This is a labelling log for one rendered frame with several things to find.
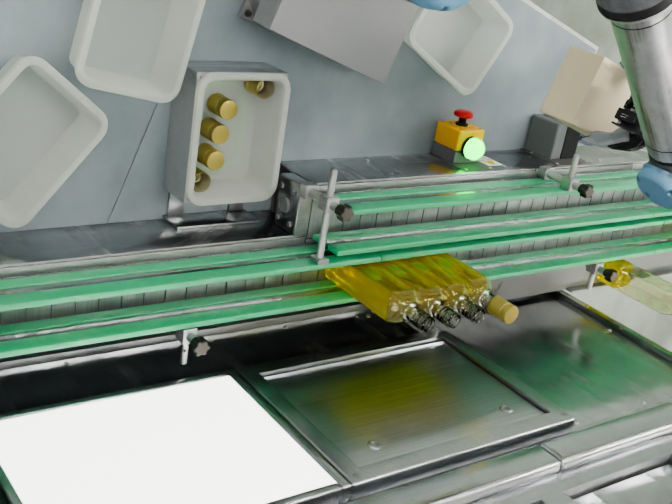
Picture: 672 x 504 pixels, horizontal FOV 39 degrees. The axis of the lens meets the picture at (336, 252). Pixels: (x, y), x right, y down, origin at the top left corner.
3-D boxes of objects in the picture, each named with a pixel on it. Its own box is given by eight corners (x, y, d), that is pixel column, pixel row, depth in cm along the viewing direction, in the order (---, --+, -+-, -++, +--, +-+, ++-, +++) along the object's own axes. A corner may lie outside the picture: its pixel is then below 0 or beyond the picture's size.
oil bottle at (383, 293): (323, 277, 175) (394, 329, 160) (327, 248, 173) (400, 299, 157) (347, 273, 178) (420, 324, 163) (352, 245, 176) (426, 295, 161)
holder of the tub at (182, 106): (160, 217, 165) (180, 234, 160) (175, 59, 155) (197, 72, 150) (245, 210, 175) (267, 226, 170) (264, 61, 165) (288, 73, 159)
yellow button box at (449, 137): (429, 152, 196) (453, 164, 191) (436, 117, 194) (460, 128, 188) (454, 151, 200) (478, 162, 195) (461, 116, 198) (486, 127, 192)
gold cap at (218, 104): (207, 92, 159) (220, 100, 156) (226, 92, 161) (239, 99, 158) (206, 113, 160) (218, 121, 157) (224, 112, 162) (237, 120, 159)
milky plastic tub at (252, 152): (162, 189, 163) (186, 207, 157) (175, 59, 155) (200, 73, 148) (250, 183, 173) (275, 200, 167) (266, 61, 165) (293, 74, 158)
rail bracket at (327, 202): (289, 247, 167) (330, 276, 158) (303, 155, 161) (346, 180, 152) (303, 245, 169) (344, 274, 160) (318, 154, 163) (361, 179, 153)
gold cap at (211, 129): (199, 117, 160) (211, 125, 157) (218, 116, 162) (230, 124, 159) (197, 138, 161) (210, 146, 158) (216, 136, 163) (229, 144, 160)
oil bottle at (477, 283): (396, 266, 185) (470, 314, 170) (401, 239, 183) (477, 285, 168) (418, 263, 188) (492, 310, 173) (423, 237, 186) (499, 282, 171)
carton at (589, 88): (571, 45, 163) (605, 56, 157) (619, 77, 173) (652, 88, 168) (539, 110, 164) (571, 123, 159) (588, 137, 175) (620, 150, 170)
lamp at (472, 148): (459, 158, 191) (469, 163, 189) (463, 136, 190) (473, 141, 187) (475, 157, 194) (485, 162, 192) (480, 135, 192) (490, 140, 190)
